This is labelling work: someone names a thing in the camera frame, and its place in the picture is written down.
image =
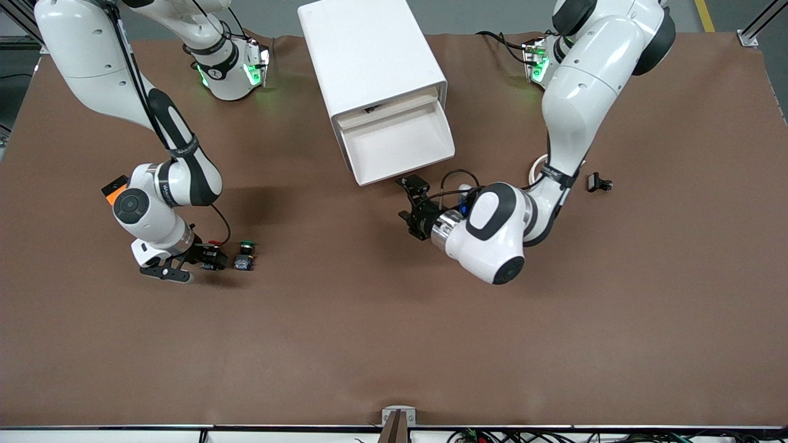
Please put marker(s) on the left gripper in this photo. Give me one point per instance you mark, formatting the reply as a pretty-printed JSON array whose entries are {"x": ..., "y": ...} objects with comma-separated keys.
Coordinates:
[{"x": 423, "y": 223}]

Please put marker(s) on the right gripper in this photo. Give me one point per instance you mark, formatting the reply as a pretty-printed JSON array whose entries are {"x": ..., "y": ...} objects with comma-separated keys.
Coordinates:
[{"x": 204, "y": 253}]

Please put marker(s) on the red push button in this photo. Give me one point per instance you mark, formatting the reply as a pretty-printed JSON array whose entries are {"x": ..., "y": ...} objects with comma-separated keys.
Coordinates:
[{"x": 215, "y": 242}]

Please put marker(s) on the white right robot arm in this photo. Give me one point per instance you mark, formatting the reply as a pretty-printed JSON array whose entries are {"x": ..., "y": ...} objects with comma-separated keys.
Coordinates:
[{"x": 92, "y": 49}]

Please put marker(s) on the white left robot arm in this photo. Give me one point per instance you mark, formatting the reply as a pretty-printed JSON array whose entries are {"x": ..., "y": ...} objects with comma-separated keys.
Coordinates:
[{"x": 585, "y": 92}]

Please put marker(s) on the green push button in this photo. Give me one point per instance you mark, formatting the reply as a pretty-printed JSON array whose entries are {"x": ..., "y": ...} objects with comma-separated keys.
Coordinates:
[{"x": 244, "y": 261}]

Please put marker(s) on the orange and black box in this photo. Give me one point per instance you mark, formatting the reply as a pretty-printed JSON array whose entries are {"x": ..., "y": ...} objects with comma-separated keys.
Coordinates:
[{"x": 114, "y": 198}]

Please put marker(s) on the brown table cover mat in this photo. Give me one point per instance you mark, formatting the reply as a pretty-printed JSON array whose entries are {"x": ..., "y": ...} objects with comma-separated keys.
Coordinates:
[{"x": 394, "y": 344}]

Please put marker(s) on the small black clip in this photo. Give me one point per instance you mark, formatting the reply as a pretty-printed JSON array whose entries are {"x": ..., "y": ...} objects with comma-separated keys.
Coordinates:
[{"x": 594, "y": 182}]

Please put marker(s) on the white curved bracket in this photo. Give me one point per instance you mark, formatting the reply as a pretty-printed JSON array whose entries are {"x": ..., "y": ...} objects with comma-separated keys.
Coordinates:
[{"x": 535, "y": 165}]

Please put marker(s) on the white table edge rail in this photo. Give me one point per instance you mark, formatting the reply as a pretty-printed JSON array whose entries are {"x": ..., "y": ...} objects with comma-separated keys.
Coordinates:
[{"x": 123, "y": 435}]

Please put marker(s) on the grey mount bracket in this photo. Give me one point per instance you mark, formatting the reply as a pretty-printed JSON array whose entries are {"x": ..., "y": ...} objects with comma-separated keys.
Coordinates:
[{"x": 388, "y": 415}]

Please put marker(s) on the aluminium frame profile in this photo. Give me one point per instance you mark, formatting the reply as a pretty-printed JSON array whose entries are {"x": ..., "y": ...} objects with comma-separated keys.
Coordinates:
[
  {"x": 15, "y": 13},
  {"x": 748, "y": 40}
]

